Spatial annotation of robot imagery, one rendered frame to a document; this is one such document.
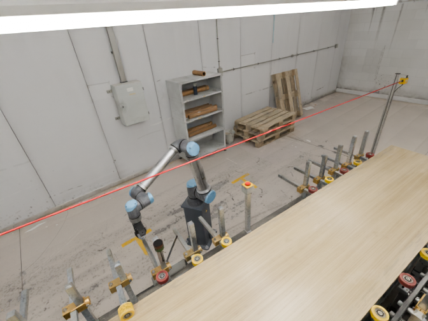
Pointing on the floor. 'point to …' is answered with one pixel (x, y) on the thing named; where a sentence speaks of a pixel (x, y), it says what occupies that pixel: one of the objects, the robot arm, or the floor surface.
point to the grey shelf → (174, 89)
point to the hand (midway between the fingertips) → (142, 239)
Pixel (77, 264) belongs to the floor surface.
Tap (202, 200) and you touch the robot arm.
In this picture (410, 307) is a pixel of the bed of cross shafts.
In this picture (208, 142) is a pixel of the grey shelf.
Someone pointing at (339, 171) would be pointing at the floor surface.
